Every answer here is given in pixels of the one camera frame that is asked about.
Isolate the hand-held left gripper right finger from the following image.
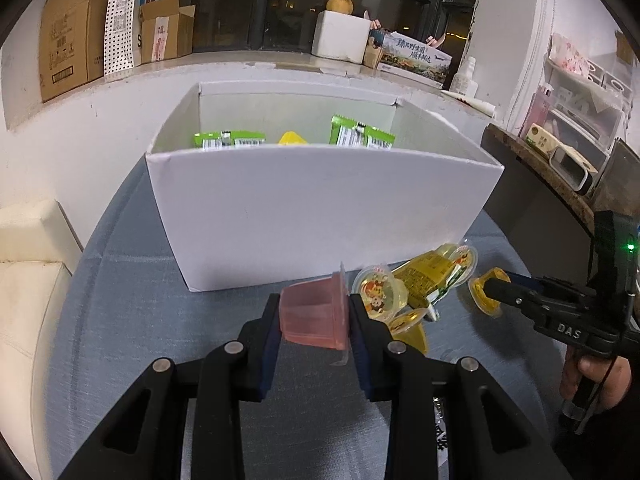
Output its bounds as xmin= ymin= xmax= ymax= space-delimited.
xmin=348 ymin=293 xmax=572 ymax=480

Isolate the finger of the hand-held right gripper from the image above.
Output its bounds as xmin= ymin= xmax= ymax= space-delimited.
xmin=484 ymin=276 xmax=602 ymax=322
xmin=506 ymin=271 xmax=597 ymax=305

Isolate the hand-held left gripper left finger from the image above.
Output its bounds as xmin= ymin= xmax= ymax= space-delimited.
xmin=57 ymin=293 xmax=282 ymax=480

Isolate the pink jelly cup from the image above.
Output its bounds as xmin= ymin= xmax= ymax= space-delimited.
xmin=279 ymin=262 xmax=351 ymax=352

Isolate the white cardboard storage box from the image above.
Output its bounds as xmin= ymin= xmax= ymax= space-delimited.
xmin=145 ymin=81 xmax=505 ymax=294

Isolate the green seaweed snack packet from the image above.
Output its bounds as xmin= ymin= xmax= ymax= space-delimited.
xmin=194 ymin=130 xmax=267 ymax=151
xmin=329 ymin=115 xmax=397 ymax=151

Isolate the person's right forearm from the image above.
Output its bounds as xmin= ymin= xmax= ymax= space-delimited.
xmin=552 ymin=392 xmax=640 ymax=480

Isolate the person's right hand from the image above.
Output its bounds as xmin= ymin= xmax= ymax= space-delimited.
xmin=559 ymin=347 xmax=633 ymax=412

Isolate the cartoon lid jelly cup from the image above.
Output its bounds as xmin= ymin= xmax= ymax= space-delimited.
xmin=352 ymin=265 xmax=406 ymax=322

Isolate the brown stone-top side table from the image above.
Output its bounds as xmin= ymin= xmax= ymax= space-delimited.
xmin=482 ymin=124 xmax=597 ymax=282

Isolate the yellow snack wrapper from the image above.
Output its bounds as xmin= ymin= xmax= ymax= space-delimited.
xmin=394 ymin=244 xmax=468 ymax=312

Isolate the small white desk device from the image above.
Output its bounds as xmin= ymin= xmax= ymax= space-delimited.
xmin=549 ymin=144 xmax=597 ymax=197

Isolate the pale yellow tissue pack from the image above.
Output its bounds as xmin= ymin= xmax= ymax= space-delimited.
xmin=525 ymin=123 xmax=567 ymax=159

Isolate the pink bottle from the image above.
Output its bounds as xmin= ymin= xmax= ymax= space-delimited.
xmin=525 ymin=85 xmax=556 ymax=137

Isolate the white storage rack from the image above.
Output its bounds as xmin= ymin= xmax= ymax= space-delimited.
xmin=520 ymin=32 xmax=640 ymax=162

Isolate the white tube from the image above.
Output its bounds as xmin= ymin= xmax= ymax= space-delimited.
xmin=442 ymin=91 xmax=496 ymax=114

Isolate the white plastic bottle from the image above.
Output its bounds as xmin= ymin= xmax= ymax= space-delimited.
xmin=452 ymin=57 xmax=479 ymax=97

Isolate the floral pouch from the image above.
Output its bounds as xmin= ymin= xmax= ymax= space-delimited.
xmin=549 ymin=32 xmax=592 ymax=79

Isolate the cream sofa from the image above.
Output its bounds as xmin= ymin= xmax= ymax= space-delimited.
xmin=0 ymin=199 xmax=86 ymax=480

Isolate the long printed carton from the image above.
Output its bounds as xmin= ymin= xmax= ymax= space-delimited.
xmin=375 ymin=30 xmax=454 ymax=89

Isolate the white foam box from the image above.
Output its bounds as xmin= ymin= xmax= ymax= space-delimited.
xmin=311 ymin=10 xmax=374 ymax=65

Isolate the small open cardboard box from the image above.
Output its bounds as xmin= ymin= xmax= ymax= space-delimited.
xmin=139 ymin=0 xmax=197 ymax=64

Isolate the dotted white paper bag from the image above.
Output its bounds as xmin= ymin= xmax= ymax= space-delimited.
xmin=103 ymin=0 xmax=144 ymax=75

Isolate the large brown cardboard box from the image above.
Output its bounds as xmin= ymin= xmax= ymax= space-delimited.
xmin=39 ymin=0 xmax=117 ymax=104

